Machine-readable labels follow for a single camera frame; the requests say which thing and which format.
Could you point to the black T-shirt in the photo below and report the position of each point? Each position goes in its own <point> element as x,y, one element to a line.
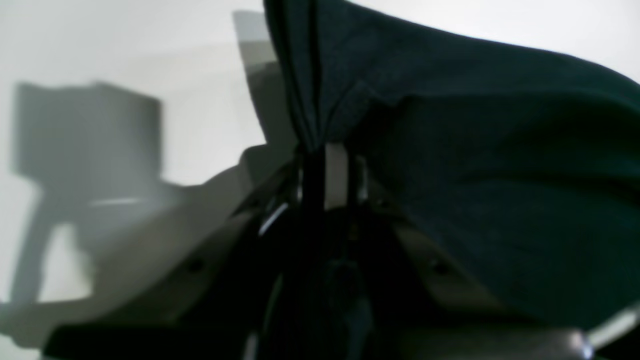
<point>522,163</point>

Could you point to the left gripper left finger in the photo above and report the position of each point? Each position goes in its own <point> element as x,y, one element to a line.
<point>149,260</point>

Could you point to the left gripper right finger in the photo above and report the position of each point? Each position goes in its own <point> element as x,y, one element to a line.
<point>452,289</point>

